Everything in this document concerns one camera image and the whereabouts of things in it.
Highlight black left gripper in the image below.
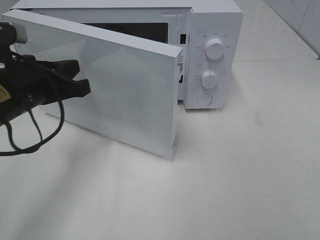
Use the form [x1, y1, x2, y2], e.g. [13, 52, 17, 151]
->
[0, 56, 90, 110]

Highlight round white door button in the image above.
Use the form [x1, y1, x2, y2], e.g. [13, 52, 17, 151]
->
[197, 93, 213, 106]

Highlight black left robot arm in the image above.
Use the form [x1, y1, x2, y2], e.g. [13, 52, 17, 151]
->
[0, 21, 91, 125]

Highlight warning label with QR code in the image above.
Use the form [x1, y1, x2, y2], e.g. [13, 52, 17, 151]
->
[175, 48, 185, 75]

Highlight lower white timer knob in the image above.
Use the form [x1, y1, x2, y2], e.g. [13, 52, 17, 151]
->
[200, 70, 219, 90]

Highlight white microwave oven body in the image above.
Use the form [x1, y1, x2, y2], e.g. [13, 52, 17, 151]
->
[6, 0, 243, 110]

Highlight upper white power knob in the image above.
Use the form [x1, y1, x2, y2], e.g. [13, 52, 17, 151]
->
[204, 37, 226, 60]

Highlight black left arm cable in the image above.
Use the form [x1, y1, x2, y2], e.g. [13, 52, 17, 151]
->
[0, 49, 66, 157]

